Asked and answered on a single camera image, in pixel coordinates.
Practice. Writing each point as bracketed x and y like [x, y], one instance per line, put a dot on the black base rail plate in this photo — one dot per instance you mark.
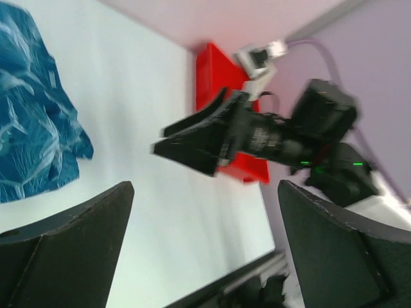
[257, 284]

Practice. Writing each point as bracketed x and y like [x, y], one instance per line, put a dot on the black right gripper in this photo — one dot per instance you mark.
[211, 137]

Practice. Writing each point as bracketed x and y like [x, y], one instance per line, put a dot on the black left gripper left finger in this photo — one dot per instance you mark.
[68, 259]

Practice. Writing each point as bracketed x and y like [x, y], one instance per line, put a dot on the red plastic tray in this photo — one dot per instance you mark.
[214, 70]

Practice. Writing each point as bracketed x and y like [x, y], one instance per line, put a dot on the blue patterned cloth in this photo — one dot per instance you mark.
[41, 136]

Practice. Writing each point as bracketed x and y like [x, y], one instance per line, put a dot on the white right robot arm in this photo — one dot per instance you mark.
[311, 138]

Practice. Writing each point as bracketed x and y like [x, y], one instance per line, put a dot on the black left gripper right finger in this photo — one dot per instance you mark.
[341, 258]

